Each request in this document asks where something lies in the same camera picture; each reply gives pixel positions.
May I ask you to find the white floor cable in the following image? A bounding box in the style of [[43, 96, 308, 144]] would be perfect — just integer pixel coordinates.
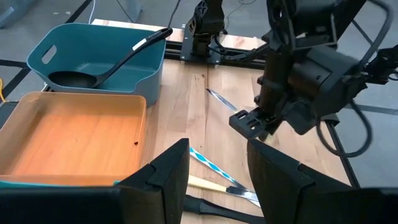
[[88, 0, 97, 24]]

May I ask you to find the black plastic ladle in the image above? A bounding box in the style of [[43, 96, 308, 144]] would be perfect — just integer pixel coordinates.
[[182, 194, 266, 224]]

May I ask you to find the grey desk leg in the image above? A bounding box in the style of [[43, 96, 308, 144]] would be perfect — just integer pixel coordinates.
[[118, 0, 144, 23]]

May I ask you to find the yellow extension cable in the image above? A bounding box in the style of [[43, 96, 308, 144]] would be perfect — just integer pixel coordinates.
[[0, 77, 7, 103]]

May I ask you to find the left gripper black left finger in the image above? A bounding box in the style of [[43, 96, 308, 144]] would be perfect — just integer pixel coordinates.
[[117, 138, 190, 224]]

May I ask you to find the teal-patterned handle knife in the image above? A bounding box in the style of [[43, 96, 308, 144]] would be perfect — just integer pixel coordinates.
[[189, 147, 262, 208]]

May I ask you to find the orange translucent plastic tray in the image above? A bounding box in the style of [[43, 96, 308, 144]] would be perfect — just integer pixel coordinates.
[[0, 91, 147, 187]]

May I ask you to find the blue-teal plastic bin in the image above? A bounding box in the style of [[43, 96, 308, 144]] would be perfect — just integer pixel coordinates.
[[26, 22, 167, 108]]

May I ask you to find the black ladle with white label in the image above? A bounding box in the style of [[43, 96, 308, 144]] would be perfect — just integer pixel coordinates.
[[48, 27, 174, 90]]

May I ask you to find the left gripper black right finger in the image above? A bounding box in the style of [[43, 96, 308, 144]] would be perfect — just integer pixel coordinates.
[[248, 139, 352, 224]]

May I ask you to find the green-teal plastic bin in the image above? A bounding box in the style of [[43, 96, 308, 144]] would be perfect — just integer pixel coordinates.
[[0, 179, 121, 189]]

